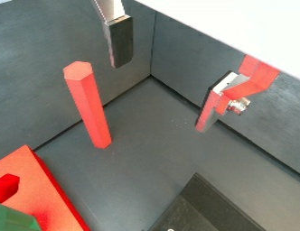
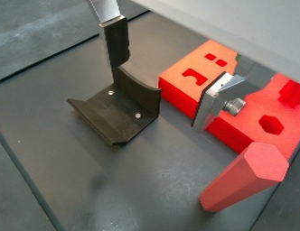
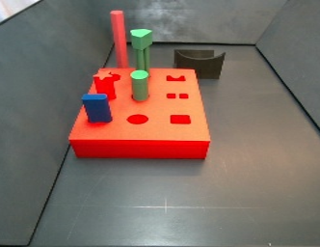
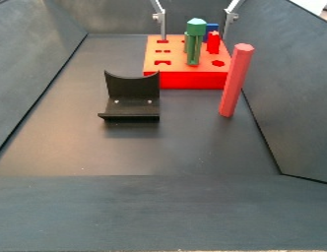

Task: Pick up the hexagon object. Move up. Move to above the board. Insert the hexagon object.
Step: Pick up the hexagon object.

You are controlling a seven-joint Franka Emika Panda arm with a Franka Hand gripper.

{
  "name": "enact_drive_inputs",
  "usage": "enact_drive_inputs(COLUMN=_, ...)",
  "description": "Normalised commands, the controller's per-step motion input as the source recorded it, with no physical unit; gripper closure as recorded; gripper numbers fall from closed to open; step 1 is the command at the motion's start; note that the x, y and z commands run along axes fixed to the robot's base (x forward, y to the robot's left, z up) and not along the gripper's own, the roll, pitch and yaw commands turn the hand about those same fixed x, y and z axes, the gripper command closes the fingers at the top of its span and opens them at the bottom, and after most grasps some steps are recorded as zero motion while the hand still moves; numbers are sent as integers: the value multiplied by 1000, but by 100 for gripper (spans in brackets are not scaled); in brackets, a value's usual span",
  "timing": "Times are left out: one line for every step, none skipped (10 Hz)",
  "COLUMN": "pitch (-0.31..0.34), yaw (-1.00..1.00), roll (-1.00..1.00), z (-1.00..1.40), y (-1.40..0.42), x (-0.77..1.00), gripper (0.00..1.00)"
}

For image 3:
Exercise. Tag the green pentagon head peg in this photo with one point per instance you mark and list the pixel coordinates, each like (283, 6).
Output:
(141, 43)

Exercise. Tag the blue rounded block peg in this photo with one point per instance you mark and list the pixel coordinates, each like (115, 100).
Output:
(97, 108)

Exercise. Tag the green cylinder peg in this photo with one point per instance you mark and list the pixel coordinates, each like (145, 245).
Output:
(140, 84)

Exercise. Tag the tall red hexagon peg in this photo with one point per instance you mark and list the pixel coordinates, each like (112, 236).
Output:
(120, 37)

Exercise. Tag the black curved block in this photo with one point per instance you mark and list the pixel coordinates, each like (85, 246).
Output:
(203, 61)

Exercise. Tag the red star peg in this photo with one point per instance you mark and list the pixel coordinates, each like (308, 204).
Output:
(105, 83)

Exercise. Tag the red shape sorting board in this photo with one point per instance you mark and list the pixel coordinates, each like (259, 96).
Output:
(164, 127)

